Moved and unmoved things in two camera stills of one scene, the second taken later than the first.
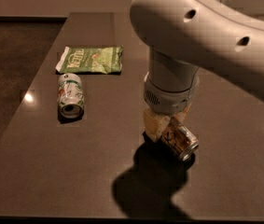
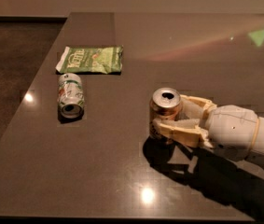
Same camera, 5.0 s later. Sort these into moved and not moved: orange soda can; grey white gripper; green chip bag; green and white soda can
Moved: grey white gripper; orange soda can
Not moved: green chip bag; green and white soda can
